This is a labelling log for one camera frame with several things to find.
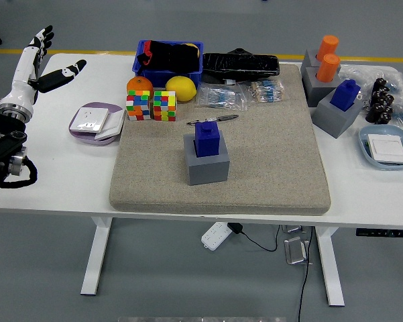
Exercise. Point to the white table leg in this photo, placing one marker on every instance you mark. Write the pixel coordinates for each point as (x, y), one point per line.
(95, 261)
(330, 268)

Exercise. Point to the white switch panel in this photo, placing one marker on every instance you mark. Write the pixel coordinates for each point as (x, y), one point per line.
(387, 147)
(115, 122)

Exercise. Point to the grey-brown mat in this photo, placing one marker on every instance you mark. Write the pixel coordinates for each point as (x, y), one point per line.
(271, 161)

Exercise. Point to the multicoloured puzzle cube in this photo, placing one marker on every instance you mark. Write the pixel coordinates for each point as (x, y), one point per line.
(139, 105)
(164, 105)

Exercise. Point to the black metal hand tool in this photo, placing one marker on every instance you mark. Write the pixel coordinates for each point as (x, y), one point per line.
(221, 118)

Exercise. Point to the black cloth with red trim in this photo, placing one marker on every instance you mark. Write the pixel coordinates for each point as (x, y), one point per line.
(174, 55)

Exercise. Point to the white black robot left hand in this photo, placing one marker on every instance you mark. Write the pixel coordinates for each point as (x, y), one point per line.
(21, 80)

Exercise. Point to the light blue tray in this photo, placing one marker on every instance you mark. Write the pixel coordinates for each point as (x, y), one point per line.
(365, 134)

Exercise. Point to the blue square seal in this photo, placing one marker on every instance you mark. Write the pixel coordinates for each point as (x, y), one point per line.
(345, 95)
(208, 139)

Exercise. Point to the white power strip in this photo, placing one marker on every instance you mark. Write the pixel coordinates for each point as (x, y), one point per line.
(214, 236)

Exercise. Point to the metal bracket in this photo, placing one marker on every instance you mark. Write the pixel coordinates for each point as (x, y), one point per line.
(293, 229)
(296, 251)

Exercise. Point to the white wall socket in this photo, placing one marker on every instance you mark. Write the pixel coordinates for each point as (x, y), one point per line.
(88, 117)

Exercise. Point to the orange fruit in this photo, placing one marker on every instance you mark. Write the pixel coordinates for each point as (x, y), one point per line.
(139, 85)

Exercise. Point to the yellow lemon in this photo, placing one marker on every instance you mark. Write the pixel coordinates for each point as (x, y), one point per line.
(181, 89)

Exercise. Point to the black table control panel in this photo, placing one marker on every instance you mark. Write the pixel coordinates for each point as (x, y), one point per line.
(382, 232)

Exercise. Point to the clear bag of resistors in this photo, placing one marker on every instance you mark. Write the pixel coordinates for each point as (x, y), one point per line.
(221, 97)
(266, 90)

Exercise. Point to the orange cylinder seal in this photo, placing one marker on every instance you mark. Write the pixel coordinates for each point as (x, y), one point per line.
(328, 45)
(328, 68)

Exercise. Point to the yellow item in bin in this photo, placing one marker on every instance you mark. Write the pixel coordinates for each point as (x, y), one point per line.
(197, 50)

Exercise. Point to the purple plate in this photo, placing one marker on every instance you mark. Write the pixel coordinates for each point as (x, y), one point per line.
(102, 105)

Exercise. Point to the black plastic tray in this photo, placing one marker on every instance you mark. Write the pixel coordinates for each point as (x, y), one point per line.
(241, 65)

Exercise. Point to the grey cube seal holder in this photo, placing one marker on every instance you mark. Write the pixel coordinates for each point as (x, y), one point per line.
(332, 119)
(309, 58)
(208, 169)
(316, 90)

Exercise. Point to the blue plastic bin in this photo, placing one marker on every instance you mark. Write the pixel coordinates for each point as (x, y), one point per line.
(161, 78)

